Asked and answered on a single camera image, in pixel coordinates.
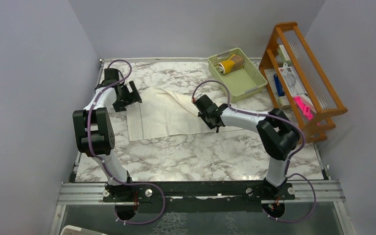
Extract cream white towel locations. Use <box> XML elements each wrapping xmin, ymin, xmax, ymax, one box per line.
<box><xmin>126</xmin><ymin>87</ymin><xmax>244</xmax><ymax>142</ymax></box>

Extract brown yellow bear towel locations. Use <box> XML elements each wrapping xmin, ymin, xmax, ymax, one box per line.
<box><xmin>216</xmin><ymin>54</ymin><xmax>244</xmax><ymax>75</ymax></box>

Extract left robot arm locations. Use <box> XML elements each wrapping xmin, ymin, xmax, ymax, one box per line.
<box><xmin>72</xmin><ymin>68</ymin><xmax>142</xmax><ymax>201</ymax></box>

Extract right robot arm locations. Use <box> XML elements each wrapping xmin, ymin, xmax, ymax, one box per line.
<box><xmin>193</xmin><ymin>95</ymin><xmax>301</xmax><ymax>199</ymax></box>

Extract blue item on rack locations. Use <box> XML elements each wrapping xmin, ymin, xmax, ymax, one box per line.
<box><xmin>273</xmin><ymin>73</ymin><xmax>285</xmax><ymax>97</ymax></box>

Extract white packaged item on rack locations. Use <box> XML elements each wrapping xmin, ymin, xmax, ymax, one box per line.
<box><xmin>279</xmin><ymin>63</ymin><xmax>307</xmax><ymax>97</ymax></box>

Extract orange wooden rack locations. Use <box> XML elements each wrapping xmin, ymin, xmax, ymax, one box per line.
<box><xmin>258</xmin><ymin>22</ymin><xmax>348</xmax><ymax>142</ymax></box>

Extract small box on rack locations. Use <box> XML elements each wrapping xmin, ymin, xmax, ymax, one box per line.
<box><xmin>277</xmin><ymin>45</ymin><xmax>292</xmax><ymax>65</ymax></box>

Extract pink item on rack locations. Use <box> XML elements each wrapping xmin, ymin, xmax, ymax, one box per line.
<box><xmin>293</xmin><ymin>94</ymin><xmax>316</xmax><ymax>120</ymax></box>

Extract white bin corner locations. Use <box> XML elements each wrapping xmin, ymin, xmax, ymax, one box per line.
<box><xmin>60</xmin><ymin>225</ymin><xmax>106</xmax><ymax>235</ymax></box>

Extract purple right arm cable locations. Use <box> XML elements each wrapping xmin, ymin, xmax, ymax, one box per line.
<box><xmin>191</xmin><ymin>79</ymin><xmax>318</xmax><ymax>224</ymax></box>

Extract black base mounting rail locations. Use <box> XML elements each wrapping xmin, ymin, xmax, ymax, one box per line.
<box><xmin>102</xmin><ymin>180</ymin><xmax>295</xmax><ymax>214</ymax></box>

